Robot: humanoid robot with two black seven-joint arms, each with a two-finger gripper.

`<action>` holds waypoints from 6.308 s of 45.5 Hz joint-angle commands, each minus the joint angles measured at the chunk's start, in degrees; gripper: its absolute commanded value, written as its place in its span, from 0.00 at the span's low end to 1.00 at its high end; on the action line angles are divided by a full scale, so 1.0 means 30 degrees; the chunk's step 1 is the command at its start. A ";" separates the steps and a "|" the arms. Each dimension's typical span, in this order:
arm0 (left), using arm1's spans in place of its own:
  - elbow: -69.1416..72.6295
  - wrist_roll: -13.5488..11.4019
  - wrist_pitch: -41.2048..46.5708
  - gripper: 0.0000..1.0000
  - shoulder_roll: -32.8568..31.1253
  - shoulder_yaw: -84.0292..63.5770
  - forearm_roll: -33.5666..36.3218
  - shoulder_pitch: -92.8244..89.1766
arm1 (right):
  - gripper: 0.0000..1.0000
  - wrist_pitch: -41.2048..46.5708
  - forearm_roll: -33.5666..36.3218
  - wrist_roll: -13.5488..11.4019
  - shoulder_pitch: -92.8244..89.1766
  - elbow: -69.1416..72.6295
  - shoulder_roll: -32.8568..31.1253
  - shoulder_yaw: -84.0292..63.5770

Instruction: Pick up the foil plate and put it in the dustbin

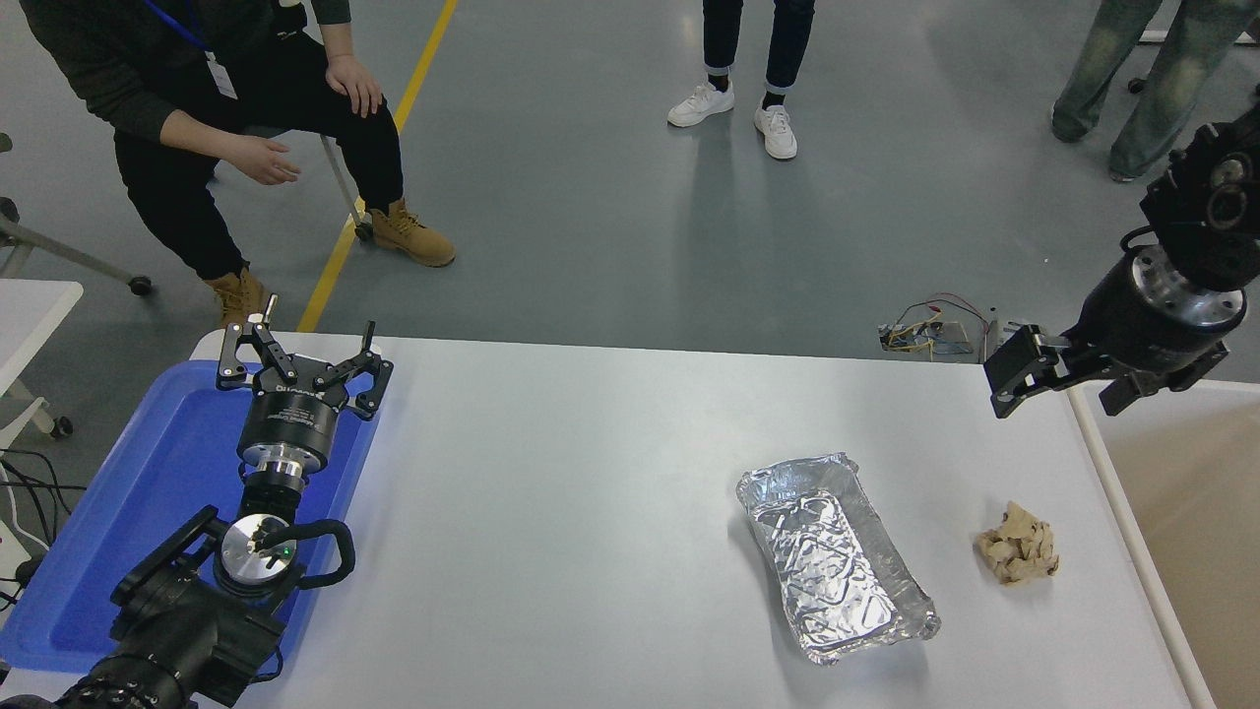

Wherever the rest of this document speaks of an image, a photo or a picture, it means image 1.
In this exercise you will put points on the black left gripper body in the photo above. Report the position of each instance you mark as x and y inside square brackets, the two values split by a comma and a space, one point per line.
[293, 418]

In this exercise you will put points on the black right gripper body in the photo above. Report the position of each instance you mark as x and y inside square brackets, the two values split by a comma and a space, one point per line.
[1132, 330]

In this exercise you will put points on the silver foil tray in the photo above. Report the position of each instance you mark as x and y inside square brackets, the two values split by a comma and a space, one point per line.
[827, 561]

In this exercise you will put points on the seated person's right forearm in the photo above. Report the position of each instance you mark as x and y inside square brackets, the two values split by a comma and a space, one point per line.
[197, 133]

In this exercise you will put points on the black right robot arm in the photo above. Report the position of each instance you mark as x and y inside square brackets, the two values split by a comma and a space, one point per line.
[1211, 197]

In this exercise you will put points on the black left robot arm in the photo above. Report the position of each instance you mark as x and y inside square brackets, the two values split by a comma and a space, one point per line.
[177, 630]

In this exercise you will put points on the seated person's left forearm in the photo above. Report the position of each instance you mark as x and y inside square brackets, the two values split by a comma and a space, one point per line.
[337, 41]

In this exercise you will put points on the seated person's right hand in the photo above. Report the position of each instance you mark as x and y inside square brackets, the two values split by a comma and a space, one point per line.
[261, 160]

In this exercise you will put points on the seated person's left hand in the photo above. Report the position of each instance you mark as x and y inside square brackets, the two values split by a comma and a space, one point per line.
[354, 84]

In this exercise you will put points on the large pale bin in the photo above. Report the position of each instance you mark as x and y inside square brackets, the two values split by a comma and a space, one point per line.
[1201, 512]

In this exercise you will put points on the blue plastic tray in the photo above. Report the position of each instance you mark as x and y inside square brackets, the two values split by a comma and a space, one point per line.
[148, 492]

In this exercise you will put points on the crumpled tan paper ball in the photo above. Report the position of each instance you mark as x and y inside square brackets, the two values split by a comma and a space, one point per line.
[1019, 547]

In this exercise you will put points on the stool with metal legs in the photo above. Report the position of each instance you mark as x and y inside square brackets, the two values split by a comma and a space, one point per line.
[340, 177]

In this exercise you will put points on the grey chair base with caster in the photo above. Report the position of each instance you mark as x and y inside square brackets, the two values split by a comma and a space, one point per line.
[59, 251]

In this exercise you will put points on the small white side table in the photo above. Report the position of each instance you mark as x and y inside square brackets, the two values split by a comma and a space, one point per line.
[30, 315]

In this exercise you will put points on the standing person in faded trousers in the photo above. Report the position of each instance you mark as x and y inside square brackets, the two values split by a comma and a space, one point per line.
[1171, 79]

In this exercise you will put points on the seated person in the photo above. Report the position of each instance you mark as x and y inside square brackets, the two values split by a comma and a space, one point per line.
[177, 69]

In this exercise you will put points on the white power strip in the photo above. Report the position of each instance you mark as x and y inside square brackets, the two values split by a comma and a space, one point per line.
[12, 551]

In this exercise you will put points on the standing person with white shoes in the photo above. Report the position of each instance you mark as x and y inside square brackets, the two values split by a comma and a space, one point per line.
[778, 49]

